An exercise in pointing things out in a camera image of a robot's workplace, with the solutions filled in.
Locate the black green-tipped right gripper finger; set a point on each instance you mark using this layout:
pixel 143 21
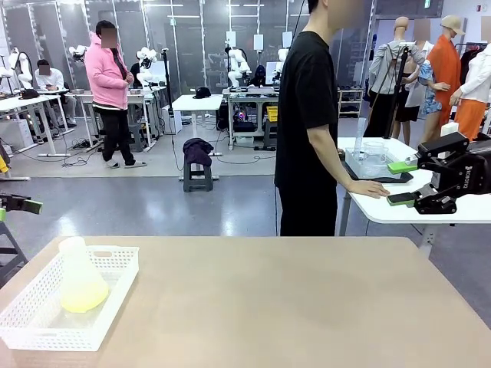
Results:
pixel 441 151
pixel 437 203

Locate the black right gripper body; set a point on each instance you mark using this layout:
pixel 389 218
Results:
pixel 472 172

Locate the black green-tipped left gripper finger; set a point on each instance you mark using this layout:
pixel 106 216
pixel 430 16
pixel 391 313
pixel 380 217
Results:
pixel 23 204
pixel 2 215

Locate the clear plastic measuring beaker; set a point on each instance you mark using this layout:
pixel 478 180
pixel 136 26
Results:
pixel 374 153

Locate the clear plastic graduated cylinder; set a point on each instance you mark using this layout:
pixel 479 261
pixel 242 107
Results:
pixel 361 138

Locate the translucent plastic erlenmeyer flask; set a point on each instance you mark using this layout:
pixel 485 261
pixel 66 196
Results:
pixel 82 287

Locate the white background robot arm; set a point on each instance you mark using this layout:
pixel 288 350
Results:
pixel 145 65
pixel 21 67
pixel 238 65

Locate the person's right forearm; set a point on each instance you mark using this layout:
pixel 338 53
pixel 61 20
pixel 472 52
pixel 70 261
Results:
pixel 331 161

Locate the person's right hand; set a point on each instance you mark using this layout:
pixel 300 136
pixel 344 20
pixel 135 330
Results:
pixel 368 188

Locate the black folding stand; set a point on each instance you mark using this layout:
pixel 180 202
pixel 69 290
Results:
pixel 11 253

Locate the white side table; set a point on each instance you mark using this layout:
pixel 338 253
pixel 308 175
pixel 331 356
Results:
pixel 383 211

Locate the black plastic tray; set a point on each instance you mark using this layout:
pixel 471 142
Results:
pixel 383 178

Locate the mannequin in blue floral dress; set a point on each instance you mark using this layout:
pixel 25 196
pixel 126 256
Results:
pixel 431 92

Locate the mannequin in black shorts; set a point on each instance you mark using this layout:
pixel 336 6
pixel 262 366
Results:
pixel 412 96

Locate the mannequin in white jacket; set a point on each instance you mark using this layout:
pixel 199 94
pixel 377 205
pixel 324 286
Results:
pixel 475 88

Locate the mannequin in orange dress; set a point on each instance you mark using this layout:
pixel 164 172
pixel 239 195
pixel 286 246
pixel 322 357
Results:
pixel 445 76

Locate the white long office desk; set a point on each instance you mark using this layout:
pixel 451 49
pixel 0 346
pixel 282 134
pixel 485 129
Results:
pixel 23 103

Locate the wooden shoe rack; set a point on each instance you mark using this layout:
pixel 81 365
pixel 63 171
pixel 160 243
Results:
pixel 351 103

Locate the mannequin in grey shirt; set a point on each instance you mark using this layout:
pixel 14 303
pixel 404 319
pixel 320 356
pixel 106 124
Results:
pixel 383 65

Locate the black bag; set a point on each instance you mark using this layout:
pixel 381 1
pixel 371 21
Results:
pixel 29 94

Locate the seated person in white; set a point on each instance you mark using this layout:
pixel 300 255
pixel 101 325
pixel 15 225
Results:
pixel 50 80

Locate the grey plastic step stool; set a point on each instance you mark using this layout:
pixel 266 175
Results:
pixel 137 138

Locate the person in black t-shirt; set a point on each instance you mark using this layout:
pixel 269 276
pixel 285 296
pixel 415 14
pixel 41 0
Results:
pixel 307 134

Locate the person in pink hoodie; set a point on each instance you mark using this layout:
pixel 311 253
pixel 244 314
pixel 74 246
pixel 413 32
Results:
pixel 109 84

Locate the white framed workbench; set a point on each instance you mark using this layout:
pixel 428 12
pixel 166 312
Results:
pixel 145 96

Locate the yellow plastic bin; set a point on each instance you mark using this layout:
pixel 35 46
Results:
pixel 272 112

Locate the stool with dark clothes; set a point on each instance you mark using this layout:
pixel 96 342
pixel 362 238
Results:
pixel 197 153

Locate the small white square table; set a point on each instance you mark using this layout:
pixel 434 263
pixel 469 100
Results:
pixel 197 103

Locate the black baseball cap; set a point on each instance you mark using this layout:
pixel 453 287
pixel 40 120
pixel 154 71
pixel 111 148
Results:
pixel 202 92

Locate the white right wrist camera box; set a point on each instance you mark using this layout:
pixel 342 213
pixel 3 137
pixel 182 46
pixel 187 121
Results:
pixel 454 130

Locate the black camera tripod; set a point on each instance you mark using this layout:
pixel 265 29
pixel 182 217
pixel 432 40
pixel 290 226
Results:
pixel 399 76

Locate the black pole camera stand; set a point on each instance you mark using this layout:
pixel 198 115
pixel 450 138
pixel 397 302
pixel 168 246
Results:
pixel 168 96

